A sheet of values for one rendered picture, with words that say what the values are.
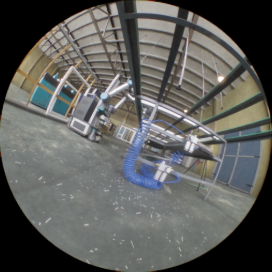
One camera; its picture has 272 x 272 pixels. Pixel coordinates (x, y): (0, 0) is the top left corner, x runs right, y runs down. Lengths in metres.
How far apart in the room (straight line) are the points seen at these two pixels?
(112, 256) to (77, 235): 0.12
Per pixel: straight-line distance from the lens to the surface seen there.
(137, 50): 0.60
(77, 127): 1.93
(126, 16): 0.51
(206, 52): 8.63
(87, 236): 0.37
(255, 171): 6.42
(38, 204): 0.42
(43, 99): 4.05
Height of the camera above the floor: 0.34
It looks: 5 degrees up
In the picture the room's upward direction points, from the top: 24 degrees clockwise
